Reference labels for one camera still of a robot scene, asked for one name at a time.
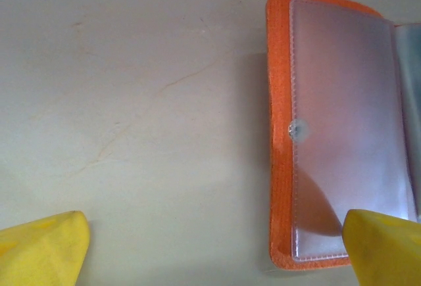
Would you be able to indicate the orange card holder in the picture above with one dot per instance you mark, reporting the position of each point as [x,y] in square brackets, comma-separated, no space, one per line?
[342,102]

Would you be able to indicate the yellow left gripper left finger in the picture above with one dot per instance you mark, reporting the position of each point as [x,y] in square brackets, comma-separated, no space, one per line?
[42,253]

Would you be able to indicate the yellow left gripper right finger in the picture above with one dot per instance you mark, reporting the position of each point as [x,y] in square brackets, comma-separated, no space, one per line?
[385,253]

